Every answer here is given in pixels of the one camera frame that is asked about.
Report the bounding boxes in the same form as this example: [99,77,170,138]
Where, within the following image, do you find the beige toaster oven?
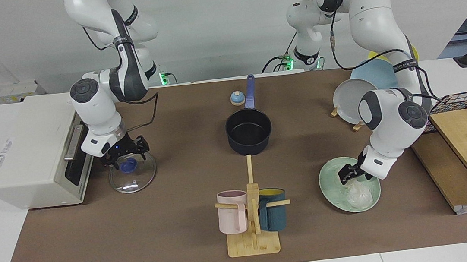
[0,90,99,212]

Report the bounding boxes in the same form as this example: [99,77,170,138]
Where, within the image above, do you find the wooden shelf boards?
[403,109,467,217]

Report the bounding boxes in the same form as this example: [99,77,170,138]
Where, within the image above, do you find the black left base cable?
[258,32,302,74]

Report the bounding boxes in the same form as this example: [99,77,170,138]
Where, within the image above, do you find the dark teal mug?
[256,187,290,233]

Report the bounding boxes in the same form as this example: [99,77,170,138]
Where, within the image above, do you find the black pot purple handle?
[220,73,275,158]

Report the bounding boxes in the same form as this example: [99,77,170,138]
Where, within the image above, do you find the grey plate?
[331,76,382,126]

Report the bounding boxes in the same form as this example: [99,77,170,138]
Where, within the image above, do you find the glass lid blue knob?
[106,150,159,196]

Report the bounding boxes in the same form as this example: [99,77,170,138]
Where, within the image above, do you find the wooden mug tree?
[210,151,296,259]

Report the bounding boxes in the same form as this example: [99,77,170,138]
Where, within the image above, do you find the pink mug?
[216,189,251,236]

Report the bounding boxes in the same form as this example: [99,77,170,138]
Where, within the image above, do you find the clear plastic bag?
[345,177,374,210]

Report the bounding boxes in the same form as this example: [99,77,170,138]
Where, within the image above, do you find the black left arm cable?
[311,0,441,113]

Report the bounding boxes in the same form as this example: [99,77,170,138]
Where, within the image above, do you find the light blue plate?
[349,57,401,93]

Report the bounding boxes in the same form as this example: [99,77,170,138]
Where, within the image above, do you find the white wall box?
[0,79,46,104]

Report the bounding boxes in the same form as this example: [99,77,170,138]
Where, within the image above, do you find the brown table mat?
[0,54,467,262]

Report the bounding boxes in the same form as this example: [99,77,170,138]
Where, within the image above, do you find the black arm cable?
[311,0,441,113]
[83,18,163,135]

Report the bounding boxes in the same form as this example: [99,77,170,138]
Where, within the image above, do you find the yellow plate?
[367,44,420,69]

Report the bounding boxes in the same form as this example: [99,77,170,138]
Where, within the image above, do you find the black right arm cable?
[83,18,163,135]

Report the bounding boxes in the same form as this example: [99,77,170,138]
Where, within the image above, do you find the wooden plate rack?
[329,102,366,134]

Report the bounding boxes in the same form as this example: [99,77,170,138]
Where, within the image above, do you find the pale green plate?
[317,153,384,216]

